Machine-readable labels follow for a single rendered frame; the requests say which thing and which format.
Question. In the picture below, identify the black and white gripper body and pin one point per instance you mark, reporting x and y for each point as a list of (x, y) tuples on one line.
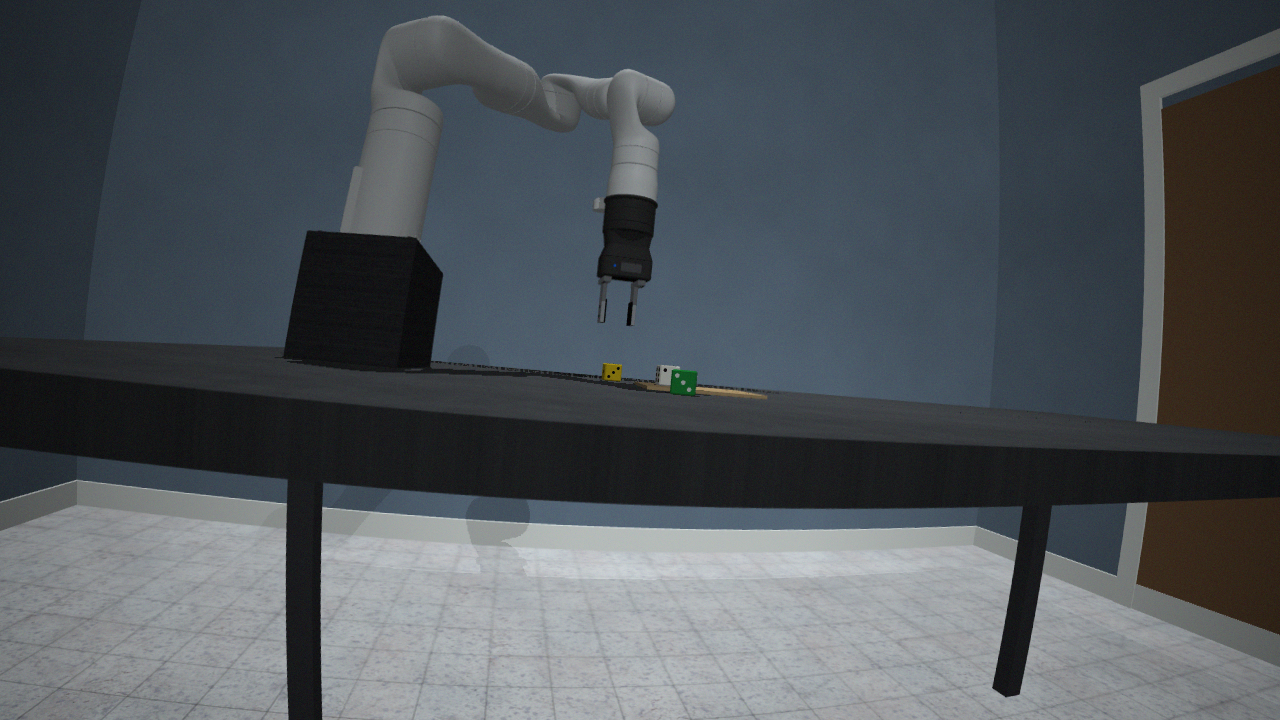
[(628, 227)]

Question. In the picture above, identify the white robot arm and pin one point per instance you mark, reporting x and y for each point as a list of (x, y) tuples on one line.
[(389, 190)]

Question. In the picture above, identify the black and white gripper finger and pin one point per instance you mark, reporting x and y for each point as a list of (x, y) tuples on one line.
[(603, 281), (633, 301)]

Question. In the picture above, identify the tan flat mat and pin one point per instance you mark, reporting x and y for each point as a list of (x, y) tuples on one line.
[(702, 390)]

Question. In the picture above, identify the white die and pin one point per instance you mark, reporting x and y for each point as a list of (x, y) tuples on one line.
[(663, 374)]

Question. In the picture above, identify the green die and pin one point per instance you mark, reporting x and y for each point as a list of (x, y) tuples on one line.
[(683, 382)]

